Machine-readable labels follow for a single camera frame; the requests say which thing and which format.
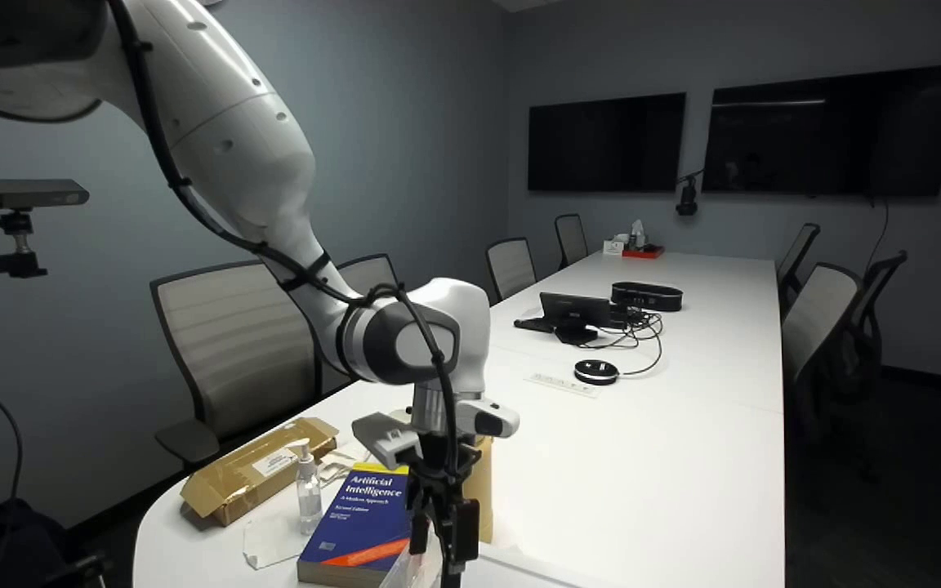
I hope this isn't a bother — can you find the black tablet screen on stand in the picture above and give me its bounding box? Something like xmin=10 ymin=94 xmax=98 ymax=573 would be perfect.
xmin=539 ymin=292 xmax=613 ymax=345

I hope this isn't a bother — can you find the crumpled clear plastic wrap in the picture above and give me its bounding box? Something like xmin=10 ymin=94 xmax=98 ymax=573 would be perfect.
xmin=317 ymin=448 xmax=375 ymax=492

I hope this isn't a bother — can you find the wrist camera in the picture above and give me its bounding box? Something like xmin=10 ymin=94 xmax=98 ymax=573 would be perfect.
xmin=351 ymin=412 xmax=424 ymax=470

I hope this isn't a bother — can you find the long brown cardboard box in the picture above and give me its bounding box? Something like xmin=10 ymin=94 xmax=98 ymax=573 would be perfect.
xmin=180 ymin=416 xmax=340 ymax=528

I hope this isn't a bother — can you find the black bag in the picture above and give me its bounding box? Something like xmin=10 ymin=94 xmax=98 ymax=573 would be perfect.
xmin=0 ymin=497 xmax=108 ymax=588

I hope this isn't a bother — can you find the white table socket panel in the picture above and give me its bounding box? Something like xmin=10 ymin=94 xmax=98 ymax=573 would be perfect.
xmin=524 ymin=371 xmax=600 ymax=399

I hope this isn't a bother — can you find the clear white plastic container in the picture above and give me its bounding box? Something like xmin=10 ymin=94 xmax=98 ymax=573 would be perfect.
xmin=379 ymin=529 xmax=445 ymax=588

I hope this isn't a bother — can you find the grey mesh office chair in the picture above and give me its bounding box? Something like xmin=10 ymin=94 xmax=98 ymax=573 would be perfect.
xmin=149 ymin=260 xmax=334 ymax=468
xmin=554 ymin=213 xmax=590 ymax=270
xmin=335 ymin=253 xmax=400 ymax=296
xmin=484 ymin=237 xmax=538 ymax=305

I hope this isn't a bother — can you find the wall television screen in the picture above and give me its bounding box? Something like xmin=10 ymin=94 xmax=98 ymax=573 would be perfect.
xmin=527 ymin=91 xmax=688 ymax=194
xmin=701 ymin=62 xmax=941 ymax=198

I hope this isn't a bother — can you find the blue textbook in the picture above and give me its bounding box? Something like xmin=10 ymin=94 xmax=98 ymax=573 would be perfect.
xmin=297 ymin=463 xmax=416 ymax=588

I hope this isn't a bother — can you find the black webcam on mount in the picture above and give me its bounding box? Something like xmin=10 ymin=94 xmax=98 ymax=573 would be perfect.
xmin=675 ymin=169 xmax=706 ymax=218

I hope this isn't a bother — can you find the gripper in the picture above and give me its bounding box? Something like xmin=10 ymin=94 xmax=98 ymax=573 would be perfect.
xmin=407 ymin=433 xmax=481 ymax=588

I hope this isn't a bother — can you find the clear hand sanitizer bottle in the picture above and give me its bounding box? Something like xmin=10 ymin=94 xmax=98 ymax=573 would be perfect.
xmin=294 ymin=439 xmax=323 ymax=537

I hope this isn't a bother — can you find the round black speakerphone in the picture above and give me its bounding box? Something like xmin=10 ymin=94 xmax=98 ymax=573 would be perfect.
xmin=573 ymin=359 xmax=621 ymax=386

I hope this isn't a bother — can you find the black oval speaker bar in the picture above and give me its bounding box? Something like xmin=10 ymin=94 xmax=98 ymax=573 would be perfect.
xmin=610 ymin=281 xmax=684 ymax=313

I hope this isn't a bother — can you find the camera on mount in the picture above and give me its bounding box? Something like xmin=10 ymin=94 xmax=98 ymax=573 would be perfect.
xmin=0 ymin=178 xmax=91 ymax=282

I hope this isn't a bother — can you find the row of office chairs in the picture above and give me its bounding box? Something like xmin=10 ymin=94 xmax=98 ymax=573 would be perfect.
xmin=775 ymin=221 xmax=910 ymax=483

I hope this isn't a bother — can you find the upright brown cardboard box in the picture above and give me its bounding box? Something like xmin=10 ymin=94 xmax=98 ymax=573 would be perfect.
xmin=461 ymin=435 xmax=495 ymax=545

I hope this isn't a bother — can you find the clear plastic sheet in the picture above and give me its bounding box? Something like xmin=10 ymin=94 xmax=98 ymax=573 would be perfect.
xmin=242 ymin=510 xmax=310 ymax=571

